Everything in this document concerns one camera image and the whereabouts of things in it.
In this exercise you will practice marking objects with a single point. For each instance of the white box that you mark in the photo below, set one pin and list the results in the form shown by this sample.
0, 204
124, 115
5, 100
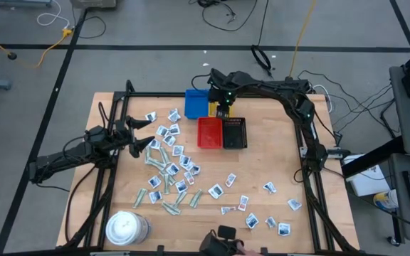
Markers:
368, 183

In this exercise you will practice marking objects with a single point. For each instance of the black floor grommet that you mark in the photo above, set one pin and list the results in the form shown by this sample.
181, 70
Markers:
12, 55

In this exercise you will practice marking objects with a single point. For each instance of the white-lidded wipes canister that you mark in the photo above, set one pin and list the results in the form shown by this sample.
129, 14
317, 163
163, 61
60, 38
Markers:
125, 227

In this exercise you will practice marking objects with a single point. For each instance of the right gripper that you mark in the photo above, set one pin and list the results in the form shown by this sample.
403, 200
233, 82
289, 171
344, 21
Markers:
223, 87

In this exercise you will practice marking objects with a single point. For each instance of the black arm base connector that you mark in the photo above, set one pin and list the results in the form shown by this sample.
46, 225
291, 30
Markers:
338, 153

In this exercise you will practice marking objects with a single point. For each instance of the yellow plastic basket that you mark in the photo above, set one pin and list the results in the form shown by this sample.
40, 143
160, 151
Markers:
212, 110

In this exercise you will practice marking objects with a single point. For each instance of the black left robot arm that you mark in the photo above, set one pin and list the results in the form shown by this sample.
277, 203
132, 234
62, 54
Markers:
59, 156

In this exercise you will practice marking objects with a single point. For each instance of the person's hand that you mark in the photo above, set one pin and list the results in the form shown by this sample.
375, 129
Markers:
247, 253

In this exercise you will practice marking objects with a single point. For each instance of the red plastic basket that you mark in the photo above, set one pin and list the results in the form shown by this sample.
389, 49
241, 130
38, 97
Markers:
209, 133

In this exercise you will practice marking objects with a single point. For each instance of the grey equipment case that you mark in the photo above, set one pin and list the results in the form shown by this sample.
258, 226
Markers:
93, 3

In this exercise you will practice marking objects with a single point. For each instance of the black beam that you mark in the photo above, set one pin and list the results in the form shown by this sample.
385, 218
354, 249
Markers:
372, 158

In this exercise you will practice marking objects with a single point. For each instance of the black plastic basket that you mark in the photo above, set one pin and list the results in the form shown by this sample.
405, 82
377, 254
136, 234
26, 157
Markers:
234, 133

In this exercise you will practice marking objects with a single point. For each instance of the white yellow wipes tub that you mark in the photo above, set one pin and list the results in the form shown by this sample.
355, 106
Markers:
386, 200

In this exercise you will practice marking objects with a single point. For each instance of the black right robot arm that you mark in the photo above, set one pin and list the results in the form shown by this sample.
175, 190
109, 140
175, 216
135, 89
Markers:
290, 93

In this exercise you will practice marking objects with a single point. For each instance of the white packet red print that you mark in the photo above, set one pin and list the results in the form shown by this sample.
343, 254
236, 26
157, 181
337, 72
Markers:
230, 180
243, 203
228, 210
189, 177

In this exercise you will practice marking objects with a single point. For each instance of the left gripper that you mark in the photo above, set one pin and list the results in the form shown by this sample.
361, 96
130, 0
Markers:
131, 137

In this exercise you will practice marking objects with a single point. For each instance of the blue plastic basket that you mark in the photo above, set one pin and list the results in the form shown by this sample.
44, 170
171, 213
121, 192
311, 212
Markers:
195, 105

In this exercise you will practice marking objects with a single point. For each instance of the white packet grey print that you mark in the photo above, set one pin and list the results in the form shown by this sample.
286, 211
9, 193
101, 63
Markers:
270, 222

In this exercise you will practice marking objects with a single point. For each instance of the black aluminium table frame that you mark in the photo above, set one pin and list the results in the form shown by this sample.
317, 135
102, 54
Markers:
155, 94

